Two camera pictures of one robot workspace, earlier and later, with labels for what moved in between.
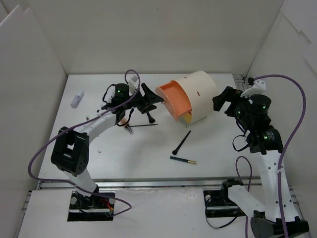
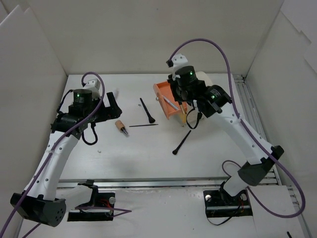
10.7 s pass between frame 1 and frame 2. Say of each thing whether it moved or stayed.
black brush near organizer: stayed
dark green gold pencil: moved
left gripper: moved
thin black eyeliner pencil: stayed
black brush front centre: stayed
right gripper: moved
